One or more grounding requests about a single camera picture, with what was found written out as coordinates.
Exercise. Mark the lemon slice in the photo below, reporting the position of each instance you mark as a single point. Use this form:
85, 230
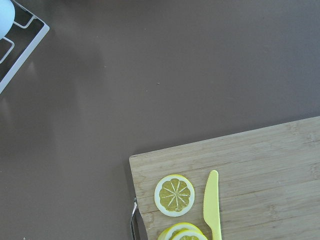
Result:
182, 231
174, 195

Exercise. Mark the light blue cup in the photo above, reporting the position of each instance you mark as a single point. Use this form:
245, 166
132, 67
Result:
7, 17

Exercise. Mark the bamboo cutting board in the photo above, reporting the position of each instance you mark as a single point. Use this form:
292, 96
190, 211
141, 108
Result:
269, 182

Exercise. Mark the lemon slice upper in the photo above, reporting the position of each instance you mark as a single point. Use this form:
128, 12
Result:
182, 231

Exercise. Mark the yellow plastic knife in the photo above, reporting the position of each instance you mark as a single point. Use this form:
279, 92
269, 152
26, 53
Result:
211, 208

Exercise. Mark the lemon slice lower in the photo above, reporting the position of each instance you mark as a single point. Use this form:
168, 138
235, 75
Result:
174, 195

